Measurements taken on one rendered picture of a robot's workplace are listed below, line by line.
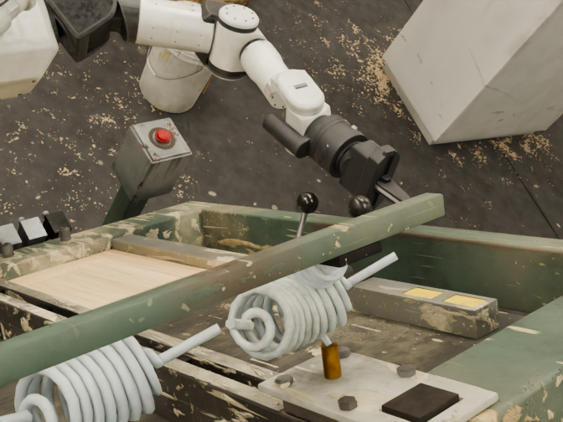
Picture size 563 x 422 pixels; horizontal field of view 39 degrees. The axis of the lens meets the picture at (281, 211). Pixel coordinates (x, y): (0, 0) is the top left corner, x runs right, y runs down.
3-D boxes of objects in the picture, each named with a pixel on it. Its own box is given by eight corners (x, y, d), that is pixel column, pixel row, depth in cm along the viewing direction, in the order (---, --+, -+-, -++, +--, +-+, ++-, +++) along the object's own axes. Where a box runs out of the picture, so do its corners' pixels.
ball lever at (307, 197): (291, 270, 135) (310, 194, 137) (306, 273, 133) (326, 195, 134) (274, 265, 133) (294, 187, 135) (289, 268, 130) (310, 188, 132)
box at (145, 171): (148, 159, 213) (171, 115, 200) (170, 194, 209) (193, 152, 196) (109, 168, 205) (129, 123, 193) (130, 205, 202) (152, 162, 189)
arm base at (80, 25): (56, 70, 158) (38, 16, 158) (120, 55, 162) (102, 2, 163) (57, 43, 143) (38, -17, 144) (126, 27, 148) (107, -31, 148)
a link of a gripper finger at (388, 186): (400, 207, 128) (374, 184, 132) (413, 202, 130) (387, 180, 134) (404, 198, 127) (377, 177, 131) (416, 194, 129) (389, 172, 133)
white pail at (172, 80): (189, 63, 354) (229, -19, 320) (214, 115, 342) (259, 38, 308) (122, 64, 336) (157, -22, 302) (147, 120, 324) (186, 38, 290)
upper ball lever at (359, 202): (341, 280, 126) (361, 198, 128) (358, 283, 123) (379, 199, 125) (324, 274, 124) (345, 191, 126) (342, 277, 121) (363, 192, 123)
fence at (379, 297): (133, 250, 179) (130, 234, 178) (500, 326, 107) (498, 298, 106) (113, 257, 175) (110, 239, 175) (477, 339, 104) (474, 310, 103)
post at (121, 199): (75, 305, 264) (144, 170, 210) (84, 320, 262) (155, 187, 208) (59, 311, 260) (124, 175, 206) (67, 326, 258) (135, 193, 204)
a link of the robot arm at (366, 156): (413, 146, 132) (364, 108, 138) (374, 156, 126) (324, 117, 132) (389, 205, 139) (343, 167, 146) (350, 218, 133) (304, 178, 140)
